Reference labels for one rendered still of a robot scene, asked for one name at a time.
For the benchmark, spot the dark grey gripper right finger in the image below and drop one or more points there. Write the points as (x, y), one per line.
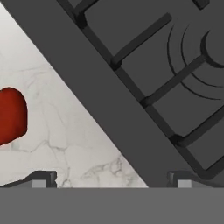
(180, 178)

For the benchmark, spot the dark grey hob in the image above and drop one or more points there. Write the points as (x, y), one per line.
(116, 87)

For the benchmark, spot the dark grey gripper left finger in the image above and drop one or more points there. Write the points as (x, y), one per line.
(43, 178)

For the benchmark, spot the red bell pepper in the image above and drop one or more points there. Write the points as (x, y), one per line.
(11, 115)

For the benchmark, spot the black hob grate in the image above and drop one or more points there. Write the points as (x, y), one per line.
(151, 99)

